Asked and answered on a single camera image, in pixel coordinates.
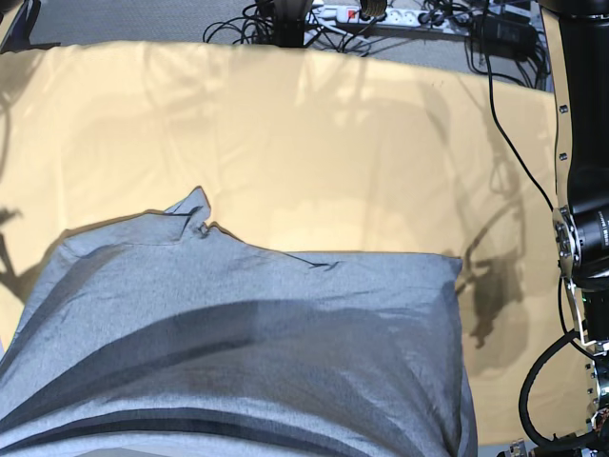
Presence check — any grey t-shirt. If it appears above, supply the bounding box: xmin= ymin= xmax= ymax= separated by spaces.
xmin=1 ymin=189 xmax=478 ymax=456

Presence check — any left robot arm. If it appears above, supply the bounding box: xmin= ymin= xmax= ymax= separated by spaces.
xmin=519 ymin=1 xmax=608 ymax=456

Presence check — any yellow table cloth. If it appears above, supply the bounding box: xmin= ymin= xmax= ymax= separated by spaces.
xmin=1 ymin=42 xmax=560 ymax=445

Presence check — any white power strip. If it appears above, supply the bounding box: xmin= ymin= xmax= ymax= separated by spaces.
xmin=306 ymin=1 xmax=473 ymax=36

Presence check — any black power adapter brick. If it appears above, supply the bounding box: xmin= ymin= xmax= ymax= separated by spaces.
xmin=471 ymin=15 xmax=538 ymax=60

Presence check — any black centre post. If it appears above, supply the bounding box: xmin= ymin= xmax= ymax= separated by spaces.
xmin=273 ymin=0 xmax=311 ymax=49

